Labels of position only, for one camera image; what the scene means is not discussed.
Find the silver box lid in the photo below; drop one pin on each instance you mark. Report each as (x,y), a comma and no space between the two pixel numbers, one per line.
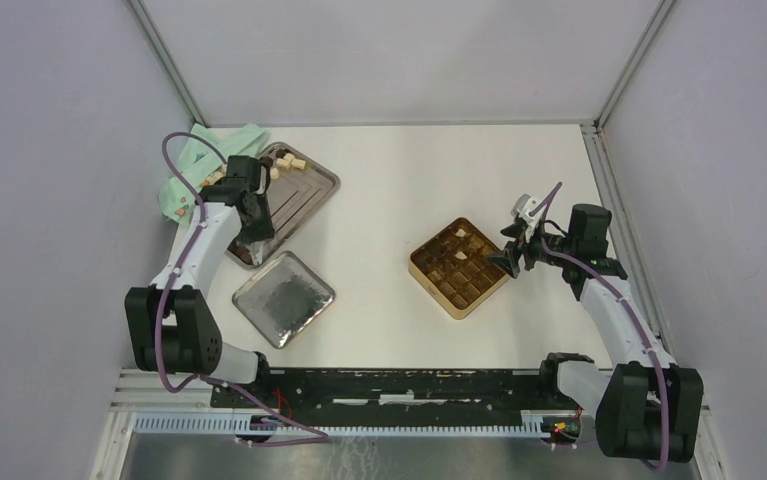
(283,298)

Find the green patterned cloth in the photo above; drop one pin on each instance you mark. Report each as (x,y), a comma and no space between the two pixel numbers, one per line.
(201,166)

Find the steel serving tongs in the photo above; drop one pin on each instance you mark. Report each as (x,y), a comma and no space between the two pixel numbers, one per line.
(257,251)

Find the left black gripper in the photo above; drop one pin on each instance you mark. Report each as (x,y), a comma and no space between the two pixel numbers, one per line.
(265,230)

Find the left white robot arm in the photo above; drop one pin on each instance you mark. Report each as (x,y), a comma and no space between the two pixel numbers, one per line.
(171,327)

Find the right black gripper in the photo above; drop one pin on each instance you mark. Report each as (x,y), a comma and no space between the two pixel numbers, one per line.
(508,258)

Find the gold chocolate box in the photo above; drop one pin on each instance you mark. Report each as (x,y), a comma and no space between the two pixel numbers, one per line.
(458,286)

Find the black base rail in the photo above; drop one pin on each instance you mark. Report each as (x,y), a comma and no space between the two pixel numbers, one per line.
(408,398)

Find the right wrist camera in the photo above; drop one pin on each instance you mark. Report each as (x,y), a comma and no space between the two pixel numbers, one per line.
(527,210)

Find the steel chocolate tray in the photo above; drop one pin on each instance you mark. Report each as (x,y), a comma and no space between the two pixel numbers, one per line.
(294,197)

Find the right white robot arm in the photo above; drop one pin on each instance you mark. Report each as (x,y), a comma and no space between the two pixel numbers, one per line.
(649,407)

